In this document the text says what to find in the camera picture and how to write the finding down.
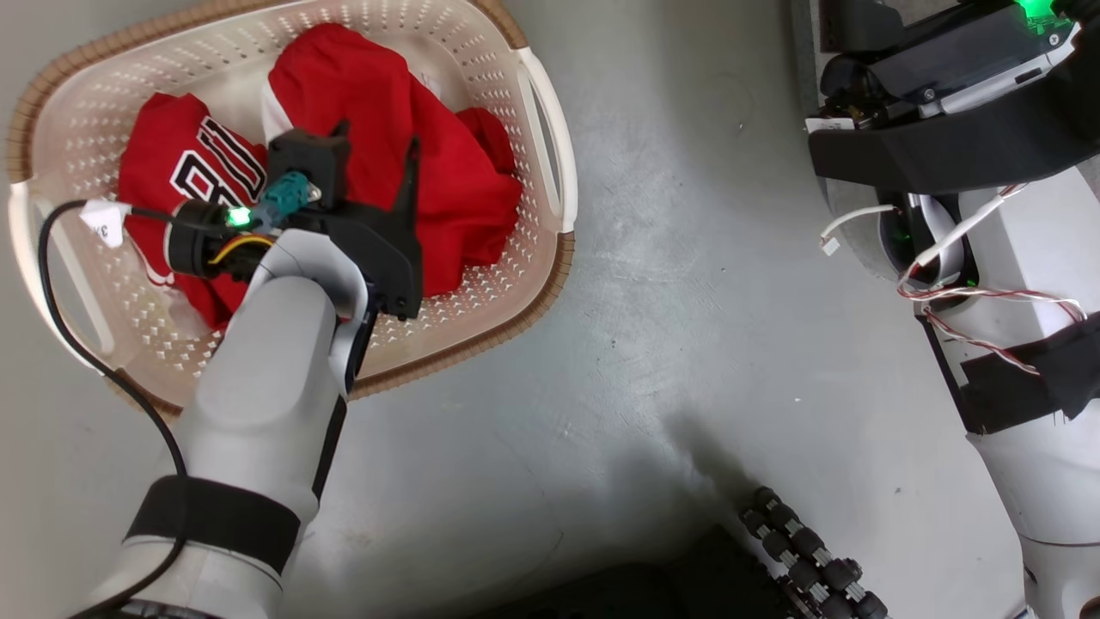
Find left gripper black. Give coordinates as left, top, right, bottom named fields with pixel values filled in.
left=292, top=120, right=424, bottom=321

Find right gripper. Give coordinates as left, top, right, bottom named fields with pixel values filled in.
left=808, top=86, right=1100, bottom=194

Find red jersey with white sleeves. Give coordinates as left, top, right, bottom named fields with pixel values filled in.
left=118, top=23, right=523, bottom=330

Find white laundry basket brown rim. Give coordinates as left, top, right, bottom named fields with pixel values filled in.
left=7, top=0, right=578, bottom=420

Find black omni wheel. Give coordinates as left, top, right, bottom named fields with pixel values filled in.
left=739, top=486, right=890, bottom=619

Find teal cable connector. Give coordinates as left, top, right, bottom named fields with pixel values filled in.
left=260, top=172, right=312, bottom=233

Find white cable with plug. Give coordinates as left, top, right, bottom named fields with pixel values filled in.
left=819, top=204, right=896, bottom=256

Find red and white twisted wires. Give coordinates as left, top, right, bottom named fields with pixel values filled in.
left=896, top=182, right=1088, bottom=379

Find black strap on right arm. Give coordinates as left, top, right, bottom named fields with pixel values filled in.
left=924, top=311, right=1100, bottom=435

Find black strap on arm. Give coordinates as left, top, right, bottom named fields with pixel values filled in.
left=924, top=311, right=1100, bottom=435
left=125, top=475, right=303, bottom=575

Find white cable label tag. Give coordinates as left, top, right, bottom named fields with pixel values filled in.
left=79, top=199, right=131, bottom=248

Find thin black cable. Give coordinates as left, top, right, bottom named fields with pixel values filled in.
left=37, top=199, right=190, bottom=619

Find black strap on left arm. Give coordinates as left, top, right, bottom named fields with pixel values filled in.
left=125, top=475, right=303, bottom=575

